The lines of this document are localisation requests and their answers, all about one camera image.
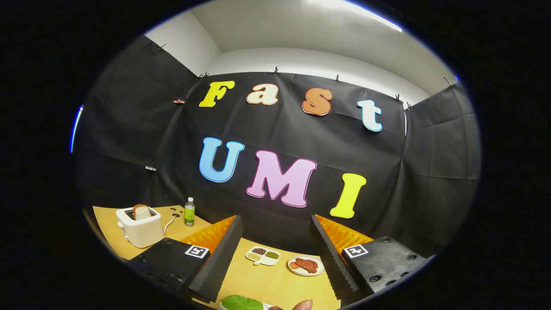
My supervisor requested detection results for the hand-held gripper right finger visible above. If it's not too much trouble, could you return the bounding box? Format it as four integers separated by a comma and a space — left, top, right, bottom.
310, 214, 436, 301

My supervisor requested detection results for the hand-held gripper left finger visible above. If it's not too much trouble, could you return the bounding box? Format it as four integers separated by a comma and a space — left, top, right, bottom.
127, 214, 244, 304

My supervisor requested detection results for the red meat slice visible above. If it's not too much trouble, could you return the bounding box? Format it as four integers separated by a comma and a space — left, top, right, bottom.
294, 257, 319, 274

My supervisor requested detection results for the white oval plate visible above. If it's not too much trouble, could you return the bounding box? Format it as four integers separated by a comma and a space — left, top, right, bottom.
287, 255, 325, 277

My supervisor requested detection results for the white divided dish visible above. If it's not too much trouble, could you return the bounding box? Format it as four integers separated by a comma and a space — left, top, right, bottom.
245, 246, 281, 266

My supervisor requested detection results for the green lettuce leaf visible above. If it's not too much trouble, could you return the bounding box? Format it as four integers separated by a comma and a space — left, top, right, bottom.
222, 294, 264, 310

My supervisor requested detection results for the green drink bottle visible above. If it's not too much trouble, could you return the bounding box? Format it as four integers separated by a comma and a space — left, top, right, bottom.
184, 197, 196, 227

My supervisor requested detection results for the pale green plate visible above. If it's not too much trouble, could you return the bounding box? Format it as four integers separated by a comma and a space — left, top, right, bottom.
219, 301, 274, 310

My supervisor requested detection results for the white toaster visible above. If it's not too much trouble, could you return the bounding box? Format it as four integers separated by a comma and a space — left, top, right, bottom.
115, 206, 165, 249

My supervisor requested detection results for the black backdrop cloth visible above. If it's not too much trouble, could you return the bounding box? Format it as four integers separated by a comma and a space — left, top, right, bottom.
73, 34, 482, 259

